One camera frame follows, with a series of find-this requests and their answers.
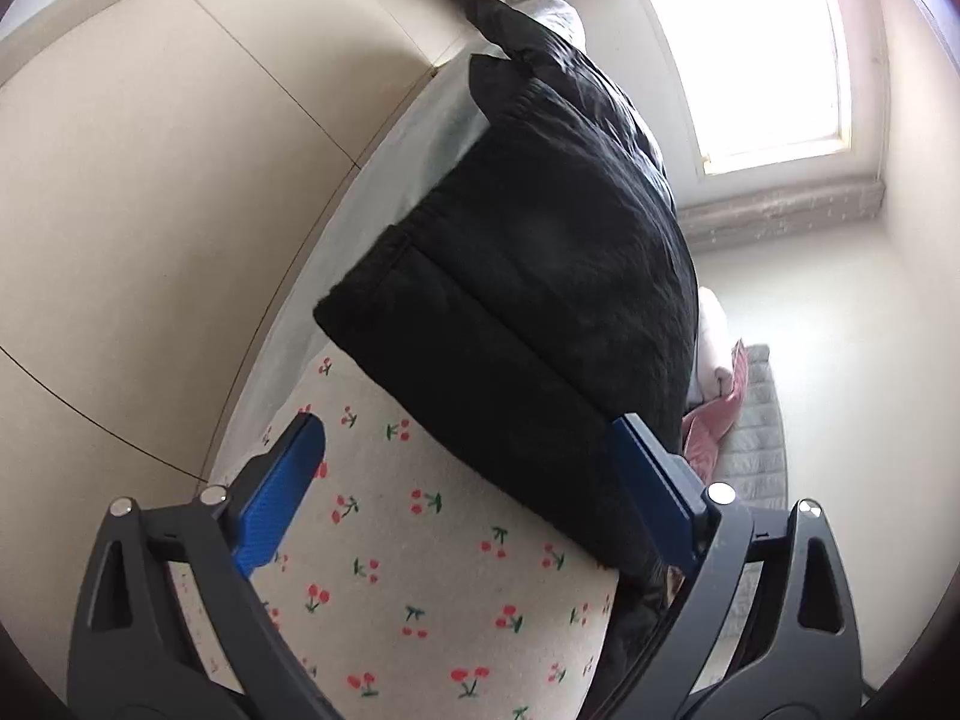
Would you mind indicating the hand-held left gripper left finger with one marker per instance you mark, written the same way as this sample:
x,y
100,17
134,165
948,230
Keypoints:
x,y
281,484

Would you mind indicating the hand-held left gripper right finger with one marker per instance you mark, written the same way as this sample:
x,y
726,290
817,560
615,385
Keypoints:
x,y
656,491

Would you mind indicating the black padded jacket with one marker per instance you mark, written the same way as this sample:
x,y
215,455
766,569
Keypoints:
x,y
540,262

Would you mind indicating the pink cloth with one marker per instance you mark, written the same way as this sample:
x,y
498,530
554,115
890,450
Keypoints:
x,y
712,409

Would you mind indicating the grey quilted blanket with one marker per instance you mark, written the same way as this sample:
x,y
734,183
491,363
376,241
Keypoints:
x,y
750,435

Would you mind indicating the white pillow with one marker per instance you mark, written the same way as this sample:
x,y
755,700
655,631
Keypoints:
x,y
711,349

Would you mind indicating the cherry print bed sheet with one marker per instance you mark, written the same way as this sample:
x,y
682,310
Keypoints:
x,y
420,555

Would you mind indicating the window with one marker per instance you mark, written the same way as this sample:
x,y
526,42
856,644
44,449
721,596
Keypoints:
x,y
750,52

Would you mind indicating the white cloth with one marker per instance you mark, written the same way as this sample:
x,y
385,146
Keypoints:
x,y
559,13

